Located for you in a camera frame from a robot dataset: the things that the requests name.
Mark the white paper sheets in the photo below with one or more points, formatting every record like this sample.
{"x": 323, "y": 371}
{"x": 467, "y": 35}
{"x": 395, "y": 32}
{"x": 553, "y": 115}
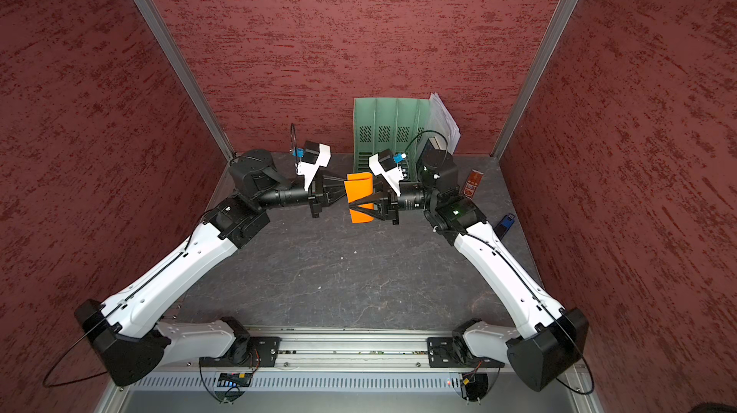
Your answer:
{"x": 441, "y": 120}

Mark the green file organizer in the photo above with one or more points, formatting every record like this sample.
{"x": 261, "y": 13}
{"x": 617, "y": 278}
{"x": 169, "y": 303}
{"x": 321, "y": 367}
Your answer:
{"x": 388, "y": 123}

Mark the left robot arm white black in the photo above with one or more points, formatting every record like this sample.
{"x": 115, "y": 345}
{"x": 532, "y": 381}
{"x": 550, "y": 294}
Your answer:
{"x": 127, "y": 331}

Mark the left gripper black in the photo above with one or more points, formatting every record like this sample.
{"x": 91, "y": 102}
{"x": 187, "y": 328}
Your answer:
{"x": 316, "y": 191}

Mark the front aluminium rail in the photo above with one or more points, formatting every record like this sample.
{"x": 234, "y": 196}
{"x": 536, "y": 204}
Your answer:
{"x": 351, "y": 349}

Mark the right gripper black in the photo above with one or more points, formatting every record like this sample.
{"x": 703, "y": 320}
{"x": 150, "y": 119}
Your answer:
{"x": 389, "y": 202}

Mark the small red box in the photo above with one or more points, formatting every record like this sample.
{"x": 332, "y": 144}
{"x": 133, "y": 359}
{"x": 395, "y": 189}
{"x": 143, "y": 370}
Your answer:
{"x": 472, "y": 183}

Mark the orange square paper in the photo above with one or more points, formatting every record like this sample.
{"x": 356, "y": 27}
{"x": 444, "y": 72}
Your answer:
{"x": 359, "y": 186}

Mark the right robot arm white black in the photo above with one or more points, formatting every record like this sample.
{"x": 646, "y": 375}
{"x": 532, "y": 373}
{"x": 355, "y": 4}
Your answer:
{"x": 546, "y": 339}

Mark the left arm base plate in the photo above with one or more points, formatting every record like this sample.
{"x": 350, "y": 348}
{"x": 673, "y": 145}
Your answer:
{"x": 265, "y": 351}

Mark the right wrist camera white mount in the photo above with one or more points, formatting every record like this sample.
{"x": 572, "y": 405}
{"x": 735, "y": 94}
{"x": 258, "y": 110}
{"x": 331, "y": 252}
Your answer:
{"x": 387, "y": 165}

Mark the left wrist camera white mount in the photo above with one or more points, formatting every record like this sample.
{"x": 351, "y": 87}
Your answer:
{"x": 310, "y": 159}

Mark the left base circuit board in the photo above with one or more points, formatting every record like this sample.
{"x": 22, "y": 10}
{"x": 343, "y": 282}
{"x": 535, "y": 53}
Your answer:
{"x": 234, "y": 380}

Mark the aluminium frame post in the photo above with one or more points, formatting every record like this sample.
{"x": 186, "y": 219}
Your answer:
{"x": 152, "y": 17}
{"x": 551, "y": 38}

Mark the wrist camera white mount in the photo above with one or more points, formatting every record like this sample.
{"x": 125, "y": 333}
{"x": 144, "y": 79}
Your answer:
{"x": 310, "y": 159}
{"x": 387, "y": 165}

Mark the right aluminium frame post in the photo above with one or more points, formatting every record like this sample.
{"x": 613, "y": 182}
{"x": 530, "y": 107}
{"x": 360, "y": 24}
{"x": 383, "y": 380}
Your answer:
{"x": 551, "y": 38}

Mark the left aluminium frame post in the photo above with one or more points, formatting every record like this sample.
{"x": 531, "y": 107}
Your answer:
{"x": 152, "y": 17}

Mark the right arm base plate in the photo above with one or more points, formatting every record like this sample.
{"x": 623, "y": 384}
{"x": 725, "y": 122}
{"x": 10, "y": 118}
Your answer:
{"x": 452, "y": 352}

